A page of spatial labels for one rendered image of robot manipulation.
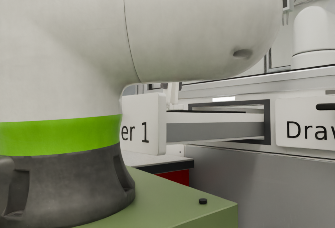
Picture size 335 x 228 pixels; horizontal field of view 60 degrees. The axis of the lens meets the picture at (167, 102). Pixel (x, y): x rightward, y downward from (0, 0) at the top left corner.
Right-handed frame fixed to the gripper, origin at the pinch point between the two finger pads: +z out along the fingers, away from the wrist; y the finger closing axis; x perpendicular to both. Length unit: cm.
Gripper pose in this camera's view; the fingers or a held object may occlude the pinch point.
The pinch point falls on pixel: (170, 89)
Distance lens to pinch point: 65.2
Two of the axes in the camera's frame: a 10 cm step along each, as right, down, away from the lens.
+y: -8.9, -1.1, -4.4
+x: 4.4, -0.3, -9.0
